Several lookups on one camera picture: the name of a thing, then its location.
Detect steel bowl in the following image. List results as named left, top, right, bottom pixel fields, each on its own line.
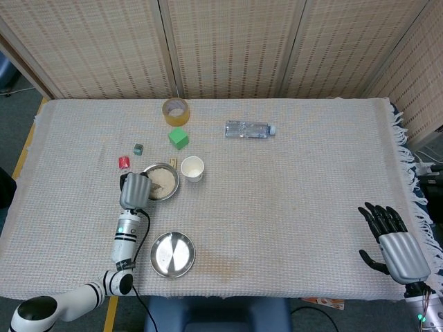
left=142, top=163, right=181, bottom=201

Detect brown packing tape roll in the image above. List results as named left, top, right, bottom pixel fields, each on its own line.
left=162, top=98, right=190, bottom=127

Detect white power strip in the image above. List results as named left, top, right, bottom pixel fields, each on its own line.
left=415, top=162, right=443, bottom=177

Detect steel plate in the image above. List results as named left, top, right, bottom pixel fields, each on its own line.
left=150, top=231, right=197, bottom=279

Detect white paper cup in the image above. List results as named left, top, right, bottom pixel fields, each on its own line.
left=180, top=156, right=205, bottom=183

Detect blue padded seat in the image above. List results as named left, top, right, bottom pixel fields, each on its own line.
left=143, top=296, right=293, bottom=332

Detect orange printed package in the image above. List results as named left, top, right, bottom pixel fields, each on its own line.
left=300, top=296, right=346, bottom=311

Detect black object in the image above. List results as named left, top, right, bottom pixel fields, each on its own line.
left=0, top=167, right=17, bottom=210

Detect black floor cable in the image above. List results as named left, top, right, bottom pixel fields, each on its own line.
left=290, top=306, right=338, bottom=332

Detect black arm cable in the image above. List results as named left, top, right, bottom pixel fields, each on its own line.
left=130, top=206, right=163, bottom=332

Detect right black-fingered robot hand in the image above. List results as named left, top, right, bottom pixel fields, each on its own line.
left=357, top=202, right=432, bottom=286

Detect green cube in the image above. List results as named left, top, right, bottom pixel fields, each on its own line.
left=168, top=127, right=190, bottom=151

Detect clear plastic water bottle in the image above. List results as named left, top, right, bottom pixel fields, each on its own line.
left=225, top=120, right=277, bottom=140

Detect blue office chair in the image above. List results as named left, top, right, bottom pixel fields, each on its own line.
left=0, top=51, right=18, bottom=96

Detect left black-fingered robot hand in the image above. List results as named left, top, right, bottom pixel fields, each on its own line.
left=119, top=172, right=153, bottom=210

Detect beige woven tablecloth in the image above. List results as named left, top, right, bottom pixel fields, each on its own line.
left=0, top=96, right=443, bottom=302

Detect black box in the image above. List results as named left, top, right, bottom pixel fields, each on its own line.
left=417, top=174, right=443, bottom=222

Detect bamboo folding screen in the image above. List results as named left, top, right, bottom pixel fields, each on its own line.
left=0, top=0, right=443, bottom=150

